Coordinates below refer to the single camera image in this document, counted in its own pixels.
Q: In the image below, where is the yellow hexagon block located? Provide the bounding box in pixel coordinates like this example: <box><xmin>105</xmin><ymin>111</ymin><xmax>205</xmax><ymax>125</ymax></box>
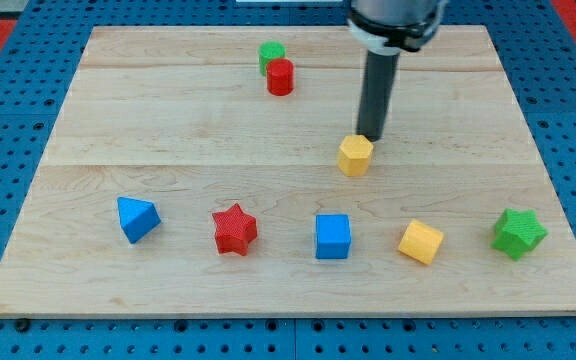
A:
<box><xmin>337</xmin><ymin>135</ymin><xmax>374</xmax><ymax>177</ymax></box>

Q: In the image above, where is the red cylinder block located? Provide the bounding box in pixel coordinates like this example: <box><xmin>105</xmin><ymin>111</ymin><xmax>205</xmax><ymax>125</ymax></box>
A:
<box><xmin>266</xmin><ymin>58</ymin><xmax>294</xmax><ymax>96</ymax></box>

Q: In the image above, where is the red star block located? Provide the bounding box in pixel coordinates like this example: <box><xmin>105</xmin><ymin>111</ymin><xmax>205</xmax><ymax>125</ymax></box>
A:
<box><xmin>212</xmin><ymin>203</ymin><xmax>258</xmax><ymax>256</ymax></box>

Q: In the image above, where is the wooden board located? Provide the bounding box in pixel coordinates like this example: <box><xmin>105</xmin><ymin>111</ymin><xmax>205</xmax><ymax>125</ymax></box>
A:
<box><xmin>0</xmin><ymin>26</ymin><xmax>576</xmax><ymax>319</ymax></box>

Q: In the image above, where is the green star block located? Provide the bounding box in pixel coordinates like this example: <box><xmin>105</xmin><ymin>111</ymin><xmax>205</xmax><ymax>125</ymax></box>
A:
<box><xmin>491</xmin><ymin>208</ymin><xmax>549</xmax><ymax>261</ymax></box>

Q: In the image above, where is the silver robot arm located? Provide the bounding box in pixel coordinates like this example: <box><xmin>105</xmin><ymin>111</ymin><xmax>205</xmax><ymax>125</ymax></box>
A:
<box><xmin>348</xmin><ymin>0</ymin><xmax>447</xmax><ymax>142</ymax></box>

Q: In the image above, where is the yellow cube block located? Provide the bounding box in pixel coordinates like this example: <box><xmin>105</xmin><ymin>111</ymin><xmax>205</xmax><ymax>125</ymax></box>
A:
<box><xmin>398</xmin><ymin>219</ymin><xmax>444</xmax><ymax>265</ymax></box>

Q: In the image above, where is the blue triangle block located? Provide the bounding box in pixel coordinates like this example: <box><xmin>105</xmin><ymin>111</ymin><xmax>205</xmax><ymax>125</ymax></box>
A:
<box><xmin>117</xmin><ymin>197</ymin><xmax>161</xmax><ymax>244</ymax></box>

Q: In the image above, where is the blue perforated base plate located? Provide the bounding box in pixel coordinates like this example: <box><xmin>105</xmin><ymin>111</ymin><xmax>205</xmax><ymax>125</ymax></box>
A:
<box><xmin>0</xmin><ymin>0</ymin><xmax>576</xmax><ymax>359</ymax></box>

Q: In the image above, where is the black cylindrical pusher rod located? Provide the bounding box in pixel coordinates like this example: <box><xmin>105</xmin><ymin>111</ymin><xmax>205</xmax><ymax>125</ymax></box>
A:
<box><xmin>356</xmin><ymin>52</ymin><xmax>399</xmax><ymax>142</ymax></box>

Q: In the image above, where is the green cylinder block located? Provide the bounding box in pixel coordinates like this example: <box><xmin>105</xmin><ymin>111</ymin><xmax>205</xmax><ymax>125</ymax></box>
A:
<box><xmin>257</xmin><ymin>41</ymin><xmax>286</xmax><ymax>77</ymax></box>

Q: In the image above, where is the blue cube block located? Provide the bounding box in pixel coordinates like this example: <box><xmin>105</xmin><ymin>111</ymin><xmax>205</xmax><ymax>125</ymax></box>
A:
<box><xmin>315</xmin><ymin>214</ymin><xmax>352</xmax><ymax>260</ymax></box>

